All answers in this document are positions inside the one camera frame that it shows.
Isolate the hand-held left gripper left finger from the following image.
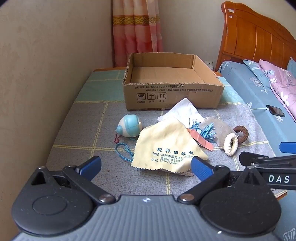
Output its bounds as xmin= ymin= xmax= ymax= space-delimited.
xmin=29 ymin=156 xmax=116 ymax=205

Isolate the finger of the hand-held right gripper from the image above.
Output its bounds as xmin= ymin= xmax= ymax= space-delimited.
xmin=239 ymin=151 xmax=296 ymax=169
xmin=279 ymin=142 xmax=296 ymax=152

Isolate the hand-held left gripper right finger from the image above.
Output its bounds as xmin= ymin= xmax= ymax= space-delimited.
xmin=177 ymin=156 xmax=269 ymax=205

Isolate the pink adhesive bandage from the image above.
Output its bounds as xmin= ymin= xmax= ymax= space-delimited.
xmin=188 ymin=128 xmax=213 ymax=151

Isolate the white hair scrunchie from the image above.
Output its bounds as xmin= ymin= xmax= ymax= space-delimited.
xmin=223 ymin=134 xmax=239 ymax=156

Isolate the brown hair scrunchie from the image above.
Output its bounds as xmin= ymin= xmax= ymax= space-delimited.
xmin=233 ymin=126 xmax=249 ymax=142

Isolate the blue thread tassel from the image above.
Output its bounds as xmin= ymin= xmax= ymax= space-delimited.
xmin=188 ymin=119 xmax=216 ymax=142

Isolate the blue braided cord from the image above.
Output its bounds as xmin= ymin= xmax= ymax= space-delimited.
xmin=116 ymin=142 xmax=135 ymax=163

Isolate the grey fabric pouch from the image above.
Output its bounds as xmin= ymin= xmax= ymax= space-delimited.
xmin=200 ymin=118 xmax=237 ymax=149

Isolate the yellow lens cleaning cloth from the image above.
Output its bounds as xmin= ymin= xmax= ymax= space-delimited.
xmin=131 ymin=118 xmax=209 ymax=174

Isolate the blue white round toy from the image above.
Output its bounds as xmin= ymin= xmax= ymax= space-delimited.
xmin=114 ymin=114 xmax=142 ymax=144

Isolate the white cloth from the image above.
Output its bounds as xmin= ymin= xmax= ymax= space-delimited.
xmin=158 ymin=97 xmax=205 ymax=129

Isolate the cardboard box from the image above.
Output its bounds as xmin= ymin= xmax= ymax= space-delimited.
xmin=122 ymin=53 xmax=225 ymax=110

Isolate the black smartphone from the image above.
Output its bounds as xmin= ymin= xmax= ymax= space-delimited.
xmin=266 ymin=105 xmax=285 ymax=117

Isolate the pink floral quilt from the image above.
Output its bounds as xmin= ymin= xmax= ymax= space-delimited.
xmin=258 ymin=59 xmax=296 ymax=121

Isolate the blue floral bedsheet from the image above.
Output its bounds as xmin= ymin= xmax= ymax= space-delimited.
xmin=217 ymin=61 xmax=296 ymax=241

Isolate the blue floral pillow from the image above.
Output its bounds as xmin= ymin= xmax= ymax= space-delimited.
xmin=243 ymin=59 xmax=278 ymax=93
xmin=287 ymin=58 xmax=296 ymax=77

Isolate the wooden bed headboard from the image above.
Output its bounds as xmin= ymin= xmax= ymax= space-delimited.
xmin=215 ymin=1 xmax=296 ymax=72

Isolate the pink patterned curtain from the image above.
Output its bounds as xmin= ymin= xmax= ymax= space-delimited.
xmin=112 ymin=0 xmax=163 ymax=67

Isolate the white charging cable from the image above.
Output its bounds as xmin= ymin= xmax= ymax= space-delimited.
xmin=251 ymin=107 xmax=285 ymax=122

